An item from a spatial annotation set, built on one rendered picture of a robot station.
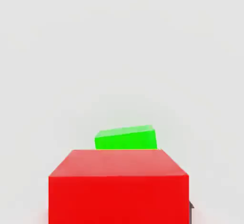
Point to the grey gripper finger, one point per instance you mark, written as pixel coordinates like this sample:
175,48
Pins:
190,211

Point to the small red cube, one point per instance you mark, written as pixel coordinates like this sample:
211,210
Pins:
118,197

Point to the small green cube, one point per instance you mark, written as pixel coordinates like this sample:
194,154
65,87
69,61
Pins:
125,139

